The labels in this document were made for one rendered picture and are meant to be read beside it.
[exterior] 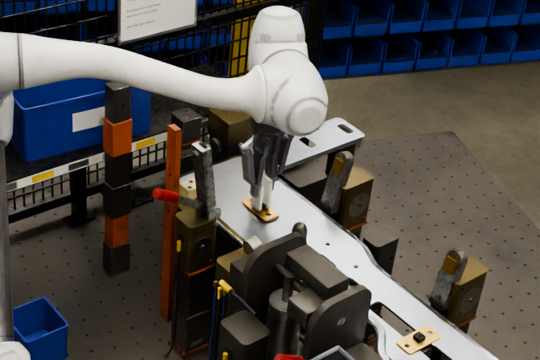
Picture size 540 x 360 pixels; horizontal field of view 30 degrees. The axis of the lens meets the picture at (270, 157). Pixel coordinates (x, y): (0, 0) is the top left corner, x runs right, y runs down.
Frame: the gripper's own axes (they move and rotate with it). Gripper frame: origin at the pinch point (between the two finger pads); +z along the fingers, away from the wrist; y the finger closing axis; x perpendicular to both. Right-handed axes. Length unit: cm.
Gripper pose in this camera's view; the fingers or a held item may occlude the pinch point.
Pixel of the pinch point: (261, 193)
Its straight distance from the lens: 209.2
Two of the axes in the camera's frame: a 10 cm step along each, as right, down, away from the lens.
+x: -6.2, -4.7, 6.2
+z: -0.9, 8.4, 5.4
